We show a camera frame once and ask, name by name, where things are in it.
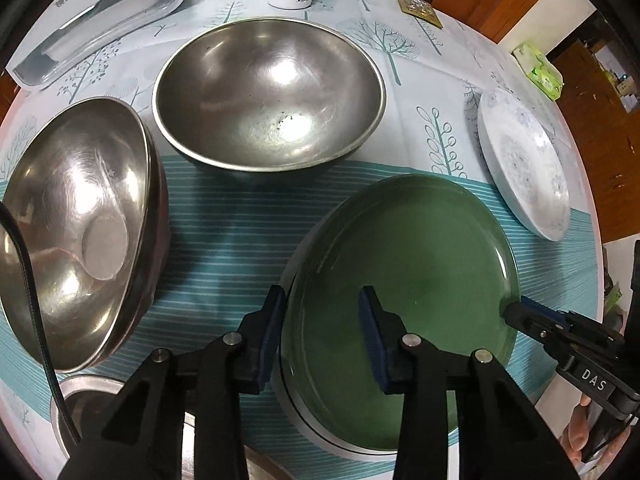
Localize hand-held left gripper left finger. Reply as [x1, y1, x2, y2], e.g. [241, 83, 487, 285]
[59, 285, 286, 480]

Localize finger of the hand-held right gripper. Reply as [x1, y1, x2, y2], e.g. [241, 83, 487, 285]
[503, 303, 557, 347]
[519, 296, 572, 325]

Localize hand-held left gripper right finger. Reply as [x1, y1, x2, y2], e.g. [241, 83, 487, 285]
[358, 286, 568, 480]

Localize green plate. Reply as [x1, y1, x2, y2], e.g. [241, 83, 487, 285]
[282, 174, 521, 453]

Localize white patterned plate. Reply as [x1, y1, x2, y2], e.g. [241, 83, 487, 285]
[476, 89, 572, 242]

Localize wide-rimmed steel bowl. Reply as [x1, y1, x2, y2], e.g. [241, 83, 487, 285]
[50, 372, 201, 480]

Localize shiny steel bowl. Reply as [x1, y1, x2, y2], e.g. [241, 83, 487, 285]
[0, 97, 156, 373]

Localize person's right hand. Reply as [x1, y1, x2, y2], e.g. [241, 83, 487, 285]
[560, 392, 633, 478]

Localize tree-print teal tablecloth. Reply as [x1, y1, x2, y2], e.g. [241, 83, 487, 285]
[0, 0, 608, 480]

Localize large steel bowl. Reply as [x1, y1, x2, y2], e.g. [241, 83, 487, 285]
[151, 16, 387, 173]

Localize green tissue packet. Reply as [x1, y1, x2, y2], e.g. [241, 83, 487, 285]
[512, 41, 563, 101]

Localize gold foil packet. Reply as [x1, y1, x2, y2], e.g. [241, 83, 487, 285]
[396, 0, 443, 28]

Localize white and clear storage box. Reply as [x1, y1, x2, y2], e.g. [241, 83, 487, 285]
[5, 0, 196, 92]

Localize black cable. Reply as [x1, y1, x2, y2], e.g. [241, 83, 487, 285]
[0, 202, 83, 448]

